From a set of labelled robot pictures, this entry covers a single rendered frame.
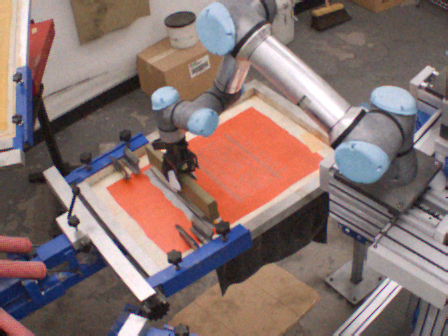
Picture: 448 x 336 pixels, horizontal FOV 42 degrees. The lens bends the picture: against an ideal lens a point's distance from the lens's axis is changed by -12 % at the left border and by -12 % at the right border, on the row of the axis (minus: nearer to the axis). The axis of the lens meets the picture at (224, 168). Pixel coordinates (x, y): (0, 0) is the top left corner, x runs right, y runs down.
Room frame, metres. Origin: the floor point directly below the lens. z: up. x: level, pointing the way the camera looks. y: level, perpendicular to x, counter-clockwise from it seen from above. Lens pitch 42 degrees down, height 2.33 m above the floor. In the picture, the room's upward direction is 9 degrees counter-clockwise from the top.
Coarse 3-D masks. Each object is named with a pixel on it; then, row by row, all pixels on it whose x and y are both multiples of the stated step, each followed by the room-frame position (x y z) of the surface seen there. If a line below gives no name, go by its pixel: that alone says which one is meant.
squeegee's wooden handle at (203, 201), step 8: (152, 152) 1.57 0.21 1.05; (160, 152) 1.57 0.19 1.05; (152, 160) 1.58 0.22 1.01; (160, 160) 1.53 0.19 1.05; (160, 168) 1.54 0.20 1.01; (184, 176) 1.44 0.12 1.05; (184, 184) 1.41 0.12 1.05; (192, 184) 1.40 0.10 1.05; (184, 192) 1.42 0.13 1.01; (192, 192) 1.37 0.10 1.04; (200, 192) 1.36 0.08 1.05; (192, 200) 1.38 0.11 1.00; (200, 200) 1.34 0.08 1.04; (208, 200) 1.32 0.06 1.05; (200, 208) 1.35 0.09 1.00; (208, 208) 1.30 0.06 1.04; (216, 208) 1.32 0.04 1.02; (208, 216) 1.31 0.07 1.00; (216, 216) 1.31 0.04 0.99
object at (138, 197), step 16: (240, 112) 1.83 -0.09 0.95; (256, 112) 1.82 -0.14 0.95; (224, 128) 1.76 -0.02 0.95; (240, 128) 1.74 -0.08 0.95; (256, 128) 1.73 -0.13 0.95; (272, 128) 1.72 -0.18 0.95; (192, 144) 1.70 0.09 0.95; (256, 144) 1.65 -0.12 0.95; (144, 176) 1.58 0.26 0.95; (112, 192) 1.53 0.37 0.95; (128, 192) 1.52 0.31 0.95; (144, 192) 1.50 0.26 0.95; (160, 192) 1.49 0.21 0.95; (128, 208) 1.44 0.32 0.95; (144, 208) 1.43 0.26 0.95
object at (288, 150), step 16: (272, 144) 1.63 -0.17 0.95; (288, 144) 1.62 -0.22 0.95; (304, 144) 1.61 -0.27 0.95; (288, 160) 1.54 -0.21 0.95; (304, 160) 1.53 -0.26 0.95; (320, 160) 1.52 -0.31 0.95; (288, 176) 1.47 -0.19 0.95; (304, 176) 1.46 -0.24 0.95; (208, 192) 1.46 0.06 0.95; (224, 192) 1.45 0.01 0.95; (272, 192) 1.41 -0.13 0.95; (160, 208) 1.42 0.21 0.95; (176, 208) 1.41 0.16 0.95; (224, 208) 1.38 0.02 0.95; (240, 208) 1.37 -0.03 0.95; (256, 208) 1.36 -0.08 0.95; (144, 224) 1.36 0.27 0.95; (160, 224) 1.35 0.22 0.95; (176, 224) 1.34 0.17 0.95; (160, 240) 1.29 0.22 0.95; (176, 240) 1.28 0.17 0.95
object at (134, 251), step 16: (256, 80) 1.97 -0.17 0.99; (272, 96) 1.85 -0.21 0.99; (288, 112) 1.76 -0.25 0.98; (304, 112) 1.73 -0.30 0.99; (304, 128) 1.68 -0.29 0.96; (320, 128) 1.63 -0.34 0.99; (96, 176) 1.60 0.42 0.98; (80, 192) 1.52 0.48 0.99; (304, 192) 1.35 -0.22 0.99; (320, 192) 1.37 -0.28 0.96; (96, 208) 1.43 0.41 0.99; (272, 208) 1.31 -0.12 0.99; (288, 208) 1.30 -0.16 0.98; (112, 224) 1.35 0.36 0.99; (256, 224) 1.26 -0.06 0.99; (272, 224) 1.27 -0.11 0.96; (128, 240) 1.27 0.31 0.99; (144, 256) 1.20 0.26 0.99; (144, 272) 1.16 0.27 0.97; (160, 288) 1.08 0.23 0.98
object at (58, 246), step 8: (56, 240) 1.26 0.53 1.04; (64, 240) 1.26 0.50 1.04; (40, 248) 1.24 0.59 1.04; (48, 248) 1.23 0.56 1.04; (56, 248) 1.23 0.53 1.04; (64, 248) 1.22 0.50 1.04; (72, 248) 1.24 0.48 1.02; (80, 248) 1.25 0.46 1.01; (40, 256) 1.20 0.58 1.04; (48, 256) 1.20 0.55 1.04; (56, 256) 1.21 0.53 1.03; (64, 256) 1.22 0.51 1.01; (48, 264) 1.19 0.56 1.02; (56, 264) 1.20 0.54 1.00
